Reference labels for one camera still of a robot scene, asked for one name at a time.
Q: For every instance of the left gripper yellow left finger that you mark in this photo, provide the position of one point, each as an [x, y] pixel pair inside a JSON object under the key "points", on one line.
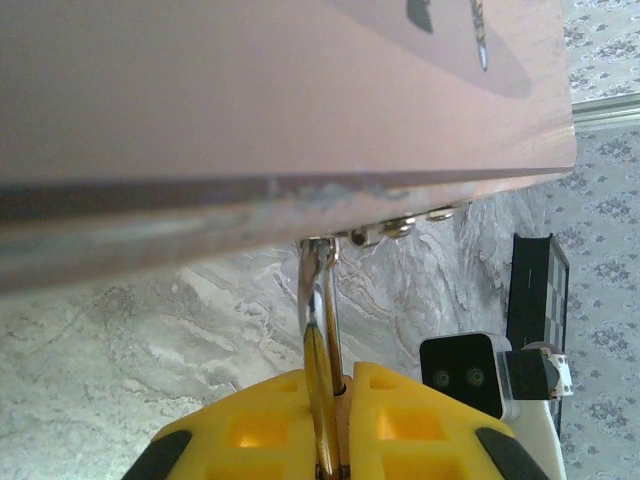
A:
{"points": [[250, 430]]}

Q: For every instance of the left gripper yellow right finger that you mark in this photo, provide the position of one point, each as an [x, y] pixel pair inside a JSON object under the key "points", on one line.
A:
{"points": [[415, 430]]}

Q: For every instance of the black and white chessboard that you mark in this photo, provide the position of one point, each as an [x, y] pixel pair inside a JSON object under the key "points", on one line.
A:
{"points": [[537, 290]]}

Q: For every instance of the metal hasp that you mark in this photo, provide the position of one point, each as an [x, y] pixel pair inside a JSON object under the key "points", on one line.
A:
{"points": [[400, 227]]}

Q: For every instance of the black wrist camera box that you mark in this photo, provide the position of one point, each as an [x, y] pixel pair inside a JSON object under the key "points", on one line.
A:
{"points": [[462, 372]]}

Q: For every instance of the aluminium frame post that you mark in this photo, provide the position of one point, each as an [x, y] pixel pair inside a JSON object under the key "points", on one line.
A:
{"points": [[607, 114]]}

